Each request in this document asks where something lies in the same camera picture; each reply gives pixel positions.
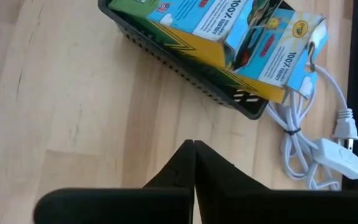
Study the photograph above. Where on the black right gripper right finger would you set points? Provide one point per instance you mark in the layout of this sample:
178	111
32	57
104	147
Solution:
275	205

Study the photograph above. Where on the green yellow crayon box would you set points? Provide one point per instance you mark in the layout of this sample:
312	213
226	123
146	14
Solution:
197	46
278	46

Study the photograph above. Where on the black plastic basket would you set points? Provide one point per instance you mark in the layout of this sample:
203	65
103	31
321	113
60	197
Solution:
179	67

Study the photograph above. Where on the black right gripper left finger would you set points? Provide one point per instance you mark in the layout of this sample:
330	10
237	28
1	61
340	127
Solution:
120	205

